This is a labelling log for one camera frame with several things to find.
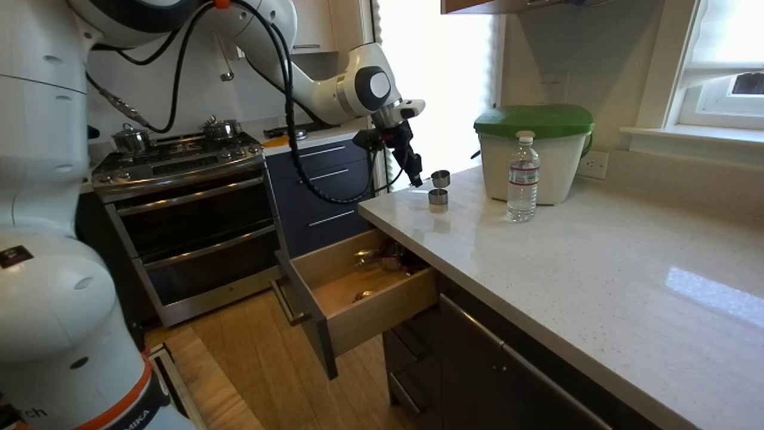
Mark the steel pot with lid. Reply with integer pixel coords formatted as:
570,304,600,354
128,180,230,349
111,123,153,155
201,115,243,142

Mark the window with white blind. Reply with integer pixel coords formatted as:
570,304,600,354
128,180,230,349
372,0,506,193

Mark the dark cabinet door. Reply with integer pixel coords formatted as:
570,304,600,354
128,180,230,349
438,291,618,430

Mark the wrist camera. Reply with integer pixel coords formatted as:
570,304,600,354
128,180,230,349
352,128,386,152

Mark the steel door handle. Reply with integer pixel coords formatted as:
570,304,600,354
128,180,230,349
439,294,507,353

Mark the steel drawer handle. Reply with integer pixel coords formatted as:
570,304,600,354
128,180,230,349
271,277,310,327

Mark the white bin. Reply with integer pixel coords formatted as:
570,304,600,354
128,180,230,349
474,104,595,206

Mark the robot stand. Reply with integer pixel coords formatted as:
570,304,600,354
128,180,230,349
143,342,208,430

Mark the white wall cabinet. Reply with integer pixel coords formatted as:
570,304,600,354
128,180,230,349
291,0,340,56

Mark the white wall socket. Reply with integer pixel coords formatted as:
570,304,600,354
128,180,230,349
575,150,610,180

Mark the clear plastic water bottle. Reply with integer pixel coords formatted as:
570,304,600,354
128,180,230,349
506,130,541,223

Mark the green bin lid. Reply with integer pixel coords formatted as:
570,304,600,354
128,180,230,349
474,104,595,140

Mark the heap of steel utensils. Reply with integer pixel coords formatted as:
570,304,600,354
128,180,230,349
352,239,418,274

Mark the hanging steel ladle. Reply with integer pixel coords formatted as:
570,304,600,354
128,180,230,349
216,35,235,83

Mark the steel stove with oven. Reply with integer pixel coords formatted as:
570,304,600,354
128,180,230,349
88,117,286,328

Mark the wooden drawer with dark front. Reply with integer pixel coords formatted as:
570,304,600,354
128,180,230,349
271,227,440,381

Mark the dark lower drawer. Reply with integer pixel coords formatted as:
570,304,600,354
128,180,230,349
382,308,443,428

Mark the dark blue drawer cabinet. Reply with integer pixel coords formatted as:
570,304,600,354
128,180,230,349
264,137,378,259

